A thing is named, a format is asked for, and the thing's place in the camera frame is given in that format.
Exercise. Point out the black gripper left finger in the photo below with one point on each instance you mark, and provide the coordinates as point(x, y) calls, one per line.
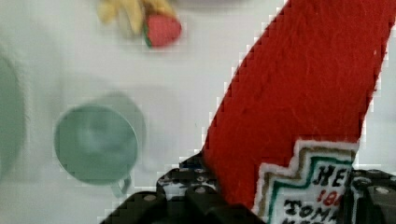
point(189, 173)

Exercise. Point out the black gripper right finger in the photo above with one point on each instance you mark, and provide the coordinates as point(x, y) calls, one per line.
point(370, 198)

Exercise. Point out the red felt ketchup bottle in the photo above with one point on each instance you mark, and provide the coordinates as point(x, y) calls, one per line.
point(287, 131)

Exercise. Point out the green oval strainer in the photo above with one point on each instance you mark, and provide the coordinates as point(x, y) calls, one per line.
point(12, 120)

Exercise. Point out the green cup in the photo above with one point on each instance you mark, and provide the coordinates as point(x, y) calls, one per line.
point(98, 146)

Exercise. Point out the red felt strawberry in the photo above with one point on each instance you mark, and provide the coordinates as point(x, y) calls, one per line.
point(160, 30)

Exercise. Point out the yellow felt banana peel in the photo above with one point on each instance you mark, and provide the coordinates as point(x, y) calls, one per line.
point(108, 10)

